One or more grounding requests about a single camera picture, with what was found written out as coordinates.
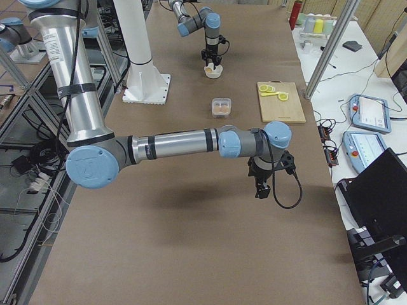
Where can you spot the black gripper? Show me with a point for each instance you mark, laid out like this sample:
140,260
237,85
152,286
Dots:
259,176
211,51

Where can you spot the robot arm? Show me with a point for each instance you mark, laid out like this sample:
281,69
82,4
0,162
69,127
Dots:
210,22
96,155

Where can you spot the clear plastic egg box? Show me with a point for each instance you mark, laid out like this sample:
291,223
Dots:
220,102

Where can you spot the white ceramic bowl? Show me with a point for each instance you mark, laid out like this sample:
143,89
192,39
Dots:
213,74

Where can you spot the bamboo cutting board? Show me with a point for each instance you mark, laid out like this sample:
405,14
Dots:
273,109

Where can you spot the grey cup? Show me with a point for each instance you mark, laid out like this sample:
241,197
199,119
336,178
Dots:
309,25

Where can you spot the near blue teach pendant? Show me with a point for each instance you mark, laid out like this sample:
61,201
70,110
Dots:
362,148

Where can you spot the blue teach pendant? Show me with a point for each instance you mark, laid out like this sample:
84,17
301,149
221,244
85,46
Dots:
362,148
370,113

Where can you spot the yellow cup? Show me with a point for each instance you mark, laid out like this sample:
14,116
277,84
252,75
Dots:
318,26

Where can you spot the light blue cup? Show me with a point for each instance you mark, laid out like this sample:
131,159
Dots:
327,27

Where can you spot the far blue teach pendant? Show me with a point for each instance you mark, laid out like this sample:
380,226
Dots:
370,113

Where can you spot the small black square device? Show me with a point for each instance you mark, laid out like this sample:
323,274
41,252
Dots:
352,46

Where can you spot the lemon slice pair near handle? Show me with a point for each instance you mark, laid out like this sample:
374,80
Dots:
266,88

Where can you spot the white camera stand pole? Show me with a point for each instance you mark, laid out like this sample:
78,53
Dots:
145,84

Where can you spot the aluminium frame post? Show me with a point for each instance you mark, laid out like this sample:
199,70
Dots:
332,43

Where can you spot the aluminium table frame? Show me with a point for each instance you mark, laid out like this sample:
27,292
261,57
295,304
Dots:
35,190

